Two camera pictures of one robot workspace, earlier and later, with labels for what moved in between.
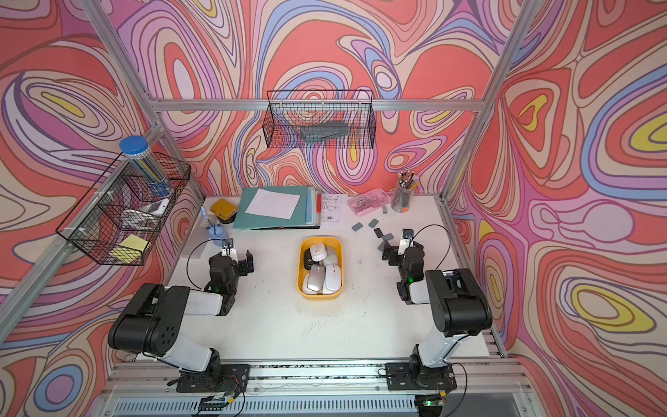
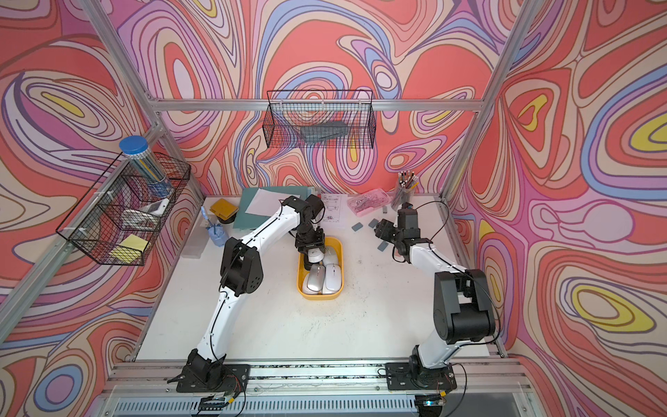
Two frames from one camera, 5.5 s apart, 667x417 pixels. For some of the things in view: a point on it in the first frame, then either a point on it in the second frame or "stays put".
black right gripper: [392, 251] → [383, 228]
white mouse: [333, 277] stays put
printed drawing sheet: [334, 210] stays put
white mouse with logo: [318, 251] stays put
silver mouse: [315, 277] stays put
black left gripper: [247, 267] → [318, 242]
